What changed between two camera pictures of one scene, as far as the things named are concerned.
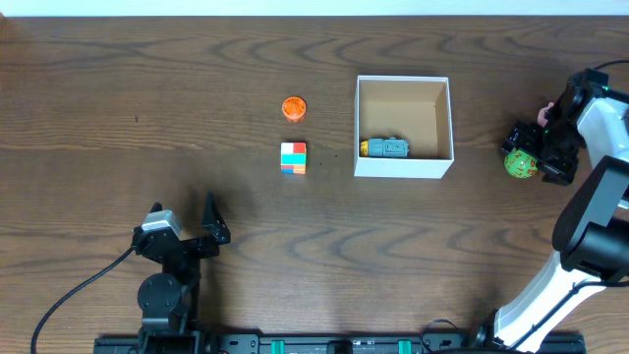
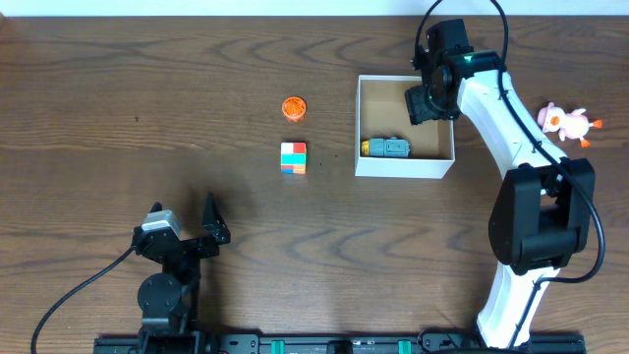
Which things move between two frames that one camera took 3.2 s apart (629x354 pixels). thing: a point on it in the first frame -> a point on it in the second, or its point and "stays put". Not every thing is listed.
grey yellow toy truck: x=384 y=147 stays put
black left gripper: x=184 y=244 stays put
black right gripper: x=560 y=171 -> x=420 y=108
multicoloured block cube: x=293 y=157 stays put
